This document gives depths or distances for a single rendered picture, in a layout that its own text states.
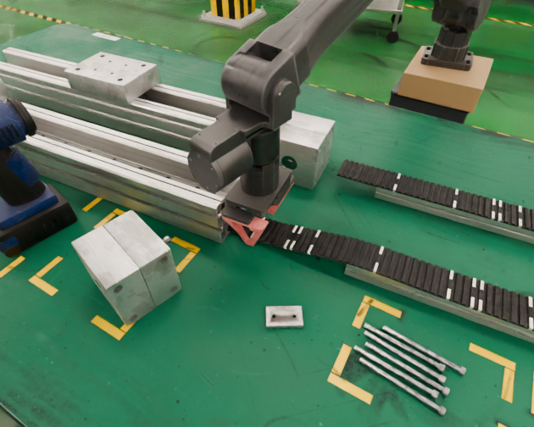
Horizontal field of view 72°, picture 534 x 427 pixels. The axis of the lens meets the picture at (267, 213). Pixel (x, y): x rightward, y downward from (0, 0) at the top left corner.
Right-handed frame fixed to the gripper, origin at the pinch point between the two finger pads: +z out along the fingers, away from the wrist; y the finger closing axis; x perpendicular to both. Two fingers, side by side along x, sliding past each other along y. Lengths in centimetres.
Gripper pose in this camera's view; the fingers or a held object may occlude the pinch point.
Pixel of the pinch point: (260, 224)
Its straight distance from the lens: 60.7
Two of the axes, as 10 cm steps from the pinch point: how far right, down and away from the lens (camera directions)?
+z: 0.0, 7.0, 7.1
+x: 9.0, 3.1, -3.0
